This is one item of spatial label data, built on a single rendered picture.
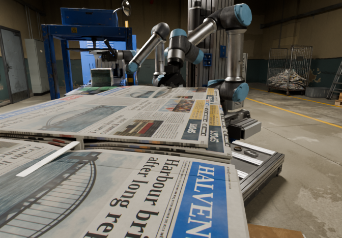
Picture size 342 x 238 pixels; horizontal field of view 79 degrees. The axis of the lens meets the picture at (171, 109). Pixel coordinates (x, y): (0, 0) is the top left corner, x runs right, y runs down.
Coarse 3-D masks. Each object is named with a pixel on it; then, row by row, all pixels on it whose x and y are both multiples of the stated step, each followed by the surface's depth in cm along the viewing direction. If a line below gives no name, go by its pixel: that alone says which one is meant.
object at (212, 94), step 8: (176, 88) 77; (184, 88) 76; (192, 88) 75; (200, 88) 74; (208, 88) 74; (216, 88) 77; (168, 96) 60; (176, 96) 60; (184, 96) 60; (192, 96) 59; (200, 96) 59; (208, 96) 59; (216, 96) 59
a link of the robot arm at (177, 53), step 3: (168, 51) 91; (171, 51) 89; (174, 51) 88; (177, 51) 88; (180, 51) 89; (168, 54) 90; (171, 54) 88; (174, 54) 88; (177, 54) 88; (180, 54) 88; (183, 54) 90; (168, 57) 89; (171, 57) 88; (174, 57) 88; (177, 57) 88; (180, 57) 88; (183, 57) 89; (183, 60) 89
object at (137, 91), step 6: (108, 90) 71; (114, 90) 71; (120, 90) 71; (126, 90) 71; (132, 90) 71; (138, 90) 71; (144, 90) 72; (150, 90) 73; (156, 90) 74; (120, 96) 59; (126, 96) 60; (132, 96) 60; (138, 96) 60
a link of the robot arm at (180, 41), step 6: (174, 30) 92; (180, 30) 91; (174, 36) 90; (180, 36) 90; (186, 36) 93; (174, 42) 90; (180, 42) 90; (186, 42) 92; (168, 48) 91; (174, 48) 89; (180, 48) 89; (186, 48) 93
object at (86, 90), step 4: (76, 88) 294; (80, 88) 292; (84, 88) 289; (88, 88) 289; (92, 88) 289; (96, 88) 289; (100, 88) 289; (104, 88) 289; (108, 88) 289; (112, 88) 289; (72, 92) 259; (76, 92) 254; (80, 92) 254; (84, 92) 254; (88, 92) 254; (92, 92) 254; (96, 92) 254; (100, 92) 254
